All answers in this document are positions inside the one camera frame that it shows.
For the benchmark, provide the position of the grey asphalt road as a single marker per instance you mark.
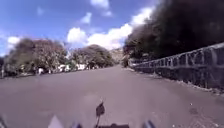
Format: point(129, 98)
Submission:
point(83, 90)

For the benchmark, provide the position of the dark stone wall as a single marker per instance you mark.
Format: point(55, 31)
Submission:
point(196, 66)

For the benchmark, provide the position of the dense dark trees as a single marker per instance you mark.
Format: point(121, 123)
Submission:
point(186, 23)

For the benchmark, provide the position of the robot's own part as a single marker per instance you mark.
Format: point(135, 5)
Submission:
point(149, 124)
point(77, 126)

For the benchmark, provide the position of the brown hill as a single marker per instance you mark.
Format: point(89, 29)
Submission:
point(117, 54)

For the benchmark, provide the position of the robot's dark base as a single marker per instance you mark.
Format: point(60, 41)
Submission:
point(115, 126)

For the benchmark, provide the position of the row of green trees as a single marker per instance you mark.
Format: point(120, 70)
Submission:
point(43, 55)

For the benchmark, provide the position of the robot's small dark flag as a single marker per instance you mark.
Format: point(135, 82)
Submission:
point(100, 109)

